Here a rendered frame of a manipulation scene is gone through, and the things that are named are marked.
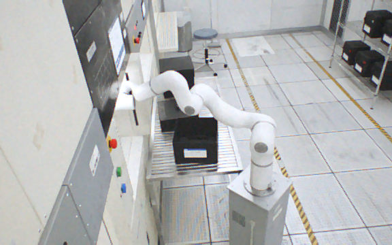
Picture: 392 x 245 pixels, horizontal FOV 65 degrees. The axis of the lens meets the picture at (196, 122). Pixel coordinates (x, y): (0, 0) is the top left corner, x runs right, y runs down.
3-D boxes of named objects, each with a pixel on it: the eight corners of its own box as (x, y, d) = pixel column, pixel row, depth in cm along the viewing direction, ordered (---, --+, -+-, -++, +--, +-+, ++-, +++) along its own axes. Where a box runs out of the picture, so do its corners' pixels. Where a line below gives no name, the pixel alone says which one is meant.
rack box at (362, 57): (350, 68, 418) (354, 50, 404) (370, 67, 419) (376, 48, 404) (361, 78, 394) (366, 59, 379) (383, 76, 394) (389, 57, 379)
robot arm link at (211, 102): (267, 152, 158) (270, 133, 171) (280, 137, 151) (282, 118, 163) (180, 107, 158) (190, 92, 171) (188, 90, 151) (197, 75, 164)
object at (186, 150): (174, 163, 198) (171, 142, 188) (179, 137, 221) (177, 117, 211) (218, 163, 195) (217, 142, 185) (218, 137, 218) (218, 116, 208)
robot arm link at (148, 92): (149, 64, 163) (111, 85, 178) (150, 90, 156) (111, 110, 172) (161, 71, 169) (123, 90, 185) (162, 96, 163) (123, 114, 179)
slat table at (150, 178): (241, 243, 233) (243, 169, 190) (161, 251, 232) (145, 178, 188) (219, 139, 340) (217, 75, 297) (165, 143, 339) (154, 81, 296)
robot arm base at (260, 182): (283, 182, 179) (286, 157, 169) (265, 201, 168) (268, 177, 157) (254, 167, 190) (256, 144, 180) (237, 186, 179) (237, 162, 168)
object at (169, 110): (201, 126, 230) (199, 111, 223) (161, 133, 227) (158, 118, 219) (193, 106, 254) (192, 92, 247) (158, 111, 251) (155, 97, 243)
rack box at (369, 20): (358, 30, 393) (363, 9, 379) (381, 29, 392) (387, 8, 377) (369, 39, 369) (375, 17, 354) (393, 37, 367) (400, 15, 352)
